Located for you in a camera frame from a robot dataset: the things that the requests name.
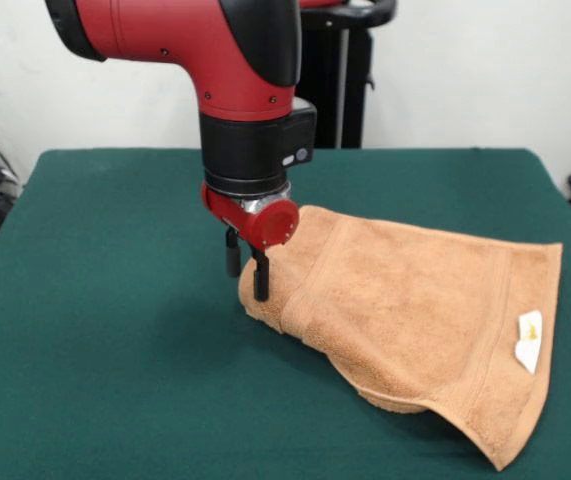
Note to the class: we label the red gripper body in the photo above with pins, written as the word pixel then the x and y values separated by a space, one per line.
pixel 270 227

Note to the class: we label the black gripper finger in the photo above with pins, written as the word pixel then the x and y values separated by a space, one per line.
pixel 261 280
pixel 232 255

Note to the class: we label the tan terry towel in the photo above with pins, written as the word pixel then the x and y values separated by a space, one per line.
pixel 415 310

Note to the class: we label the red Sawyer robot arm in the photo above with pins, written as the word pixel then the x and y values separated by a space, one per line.
pixel 235 75

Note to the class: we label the dark green table cloth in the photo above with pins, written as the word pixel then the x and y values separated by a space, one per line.
pixel 90 375

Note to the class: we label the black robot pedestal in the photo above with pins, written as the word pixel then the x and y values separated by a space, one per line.
pixel 345 100

